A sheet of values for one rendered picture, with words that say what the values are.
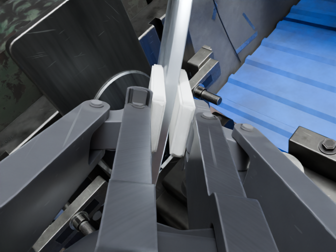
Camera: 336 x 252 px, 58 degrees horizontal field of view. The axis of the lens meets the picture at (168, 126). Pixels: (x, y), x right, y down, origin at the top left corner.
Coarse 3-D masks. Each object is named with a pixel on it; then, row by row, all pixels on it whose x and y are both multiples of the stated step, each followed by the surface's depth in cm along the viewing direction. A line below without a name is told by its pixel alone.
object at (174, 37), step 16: (176, 0) 18; (176, 16) 17; (176, 32) 17; (160, 48) 39; (176, 48) 17; (160, 64) 37; (176, 64) 17; (176, 80) 17; (160, 144) 19; (160, 160) 20
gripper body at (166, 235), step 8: (160, 224) 8; (96, 232) 7; (160, 232) 7; (168, 232) 7; (176, 232) 7; (184, 232) 8; (192, 232) 8; (200, 232) 8; (208, 232) 8; (80, 240) 7; (88, 240) 7; (96, 240) 7; (160, 240) 7; (168, 240) 7; (176, 240) 7; (184, 240) 7; (192, 240) 7; (200, 240) 7; (208, 240) 7; (72, 248) 6; (80, 248) 6; (88, 248) 6; (160, 248) 7; (168, 248) 7; (176, 248) 7; (184, 248) 7; (192, 248) 7; (200, 248) 7; (208, 248) 7; (216, 248) 7
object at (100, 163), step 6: (168, 132) 54; (168, 138) 55; (168, 144) 56; (168, 150) 56; (168, 156) 57; (102, 162) 50; (162, 162) 57; (102, 168) 50; (108, 168) 48; (108, 174) 51
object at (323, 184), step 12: (288, 156) 36; (180, 168) 37; (300, 168) 35; (168, 180) 37; (180, 180) 36; (312, 180) 35; (324, 180) 34; (168, 192) 38; (180, 192) 35; (324, 192) 33; (156, 204) 38; (168, 204) 38; (180, 204) 37; (168, 216) 37; (180, 216) 37; (180, 228) 36
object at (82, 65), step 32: (64, 0) 31; (96, 0) 34; (32, 32) 30; (64, 32) 33; (96, 32) 35; (128, 32) 39; (32, 64) 31; (64, 64) 34; (96, 64) 37; (128, 64) 41; (64, 96) 36; (96, 96) 39
